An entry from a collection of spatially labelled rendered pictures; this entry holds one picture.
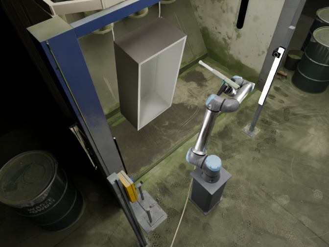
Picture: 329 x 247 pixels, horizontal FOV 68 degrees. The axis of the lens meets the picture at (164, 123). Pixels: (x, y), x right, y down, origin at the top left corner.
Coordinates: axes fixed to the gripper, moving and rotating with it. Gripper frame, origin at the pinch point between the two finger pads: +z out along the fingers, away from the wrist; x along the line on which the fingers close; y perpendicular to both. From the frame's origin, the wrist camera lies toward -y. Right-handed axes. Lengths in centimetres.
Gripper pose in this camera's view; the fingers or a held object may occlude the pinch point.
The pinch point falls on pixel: (225, 83)
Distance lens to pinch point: 236.1
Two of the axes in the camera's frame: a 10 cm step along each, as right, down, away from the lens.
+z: -4.5, -0.9, -8.9
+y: -5.8, 7.9, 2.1
